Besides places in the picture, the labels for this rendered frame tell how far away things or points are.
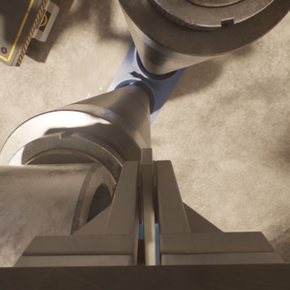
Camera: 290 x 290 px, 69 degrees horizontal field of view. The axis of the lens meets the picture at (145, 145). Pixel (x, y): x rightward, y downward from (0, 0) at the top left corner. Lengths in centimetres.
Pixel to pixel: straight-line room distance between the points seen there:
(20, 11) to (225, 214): 223
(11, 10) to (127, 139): 146
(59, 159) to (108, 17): 160
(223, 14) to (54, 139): 22
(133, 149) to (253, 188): 197
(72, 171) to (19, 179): 4
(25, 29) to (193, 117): 131
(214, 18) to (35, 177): 21
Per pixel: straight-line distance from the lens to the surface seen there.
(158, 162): 15
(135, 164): 15
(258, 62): 192
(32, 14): 161
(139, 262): 18
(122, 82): 138
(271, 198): 232
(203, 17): 24
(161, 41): 26
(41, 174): 18
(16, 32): 164
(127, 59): 172
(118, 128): 26
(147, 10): 26
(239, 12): 25
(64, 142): 26
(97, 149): 25
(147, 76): 136
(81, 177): 16
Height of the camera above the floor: 172
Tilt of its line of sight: 73 degrees down
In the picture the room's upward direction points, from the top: 177 degrees counter-clockwise
